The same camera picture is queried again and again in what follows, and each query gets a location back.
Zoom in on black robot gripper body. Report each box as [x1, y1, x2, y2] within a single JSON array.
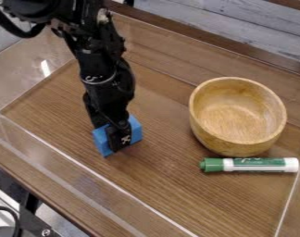
[[79, 70, 138, 129]]

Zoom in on light wooden bowl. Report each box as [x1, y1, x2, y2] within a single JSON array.
[[189, 77, 288, 157]]

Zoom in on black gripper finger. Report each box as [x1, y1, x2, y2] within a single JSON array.
[[83, 94, 109, 129], [106, 120, 131, 152]]

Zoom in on black metal stand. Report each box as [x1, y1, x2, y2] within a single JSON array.
[[0, 191, 55, 237]]

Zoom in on green and white marker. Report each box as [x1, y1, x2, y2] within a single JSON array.
[[200, 157, 300, 173]]

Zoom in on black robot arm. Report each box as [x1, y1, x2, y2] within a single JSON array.
[[0, 0, 142, 156]]

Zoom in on clear acrylic tray walls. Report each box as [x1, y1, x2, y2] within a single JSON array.
[[0, 16, 300, 237]]

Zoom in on blue rectangular block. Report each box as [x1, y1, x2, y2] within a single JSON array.
[[91, 115, 142, 157]]

